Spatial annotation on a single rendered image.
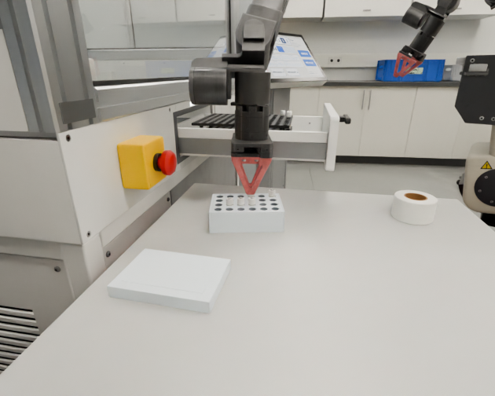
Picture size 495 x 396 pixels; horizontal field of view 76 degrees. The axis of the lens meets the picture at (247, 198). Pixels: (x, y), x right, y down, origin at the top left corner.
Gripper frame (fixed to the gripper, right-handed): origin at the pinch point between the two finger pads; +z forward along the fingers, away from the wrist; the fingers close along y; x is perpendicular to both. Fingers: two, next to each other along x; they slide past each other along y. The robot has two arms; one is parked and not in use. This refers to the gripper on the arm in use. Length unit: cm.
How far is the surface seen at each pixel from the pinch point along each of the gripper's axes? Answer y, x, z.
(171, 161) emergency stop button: 5.6, -12.5, -6.3
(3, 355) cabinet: 11, -43, 28
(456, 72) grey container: -310, 232, -27
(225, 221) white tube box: 6.8, -4.1, 3.3
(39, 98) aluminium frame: 17.1, -23.8, -16.1
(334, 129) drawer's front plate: -8.0, 16.4, -9.6
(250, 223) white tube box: 6.8, -0.1, 3.7
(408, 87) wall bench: -291, 174, -12
